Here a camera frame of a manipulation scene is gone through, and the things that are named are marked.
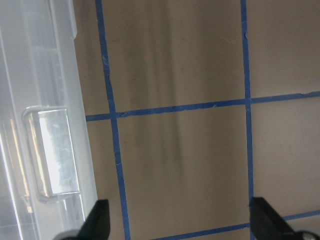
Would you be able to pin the clear plastic box lid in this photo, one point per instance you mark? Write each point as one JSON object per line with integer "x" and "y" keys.
{"x": 41, "y": 104}

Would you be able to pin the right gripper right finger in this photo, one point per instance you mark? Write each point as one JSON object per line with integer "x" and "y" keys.
{"x": 267, "y": 224}

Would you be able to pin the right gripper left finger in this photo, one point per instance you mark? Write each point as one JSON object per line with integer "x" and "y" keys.
{"x": 97, "y": 226}

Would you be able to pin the clear plastic storage box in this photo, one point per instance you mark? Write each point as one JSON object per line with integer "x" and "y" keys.
{"x": 23, "y": 216}

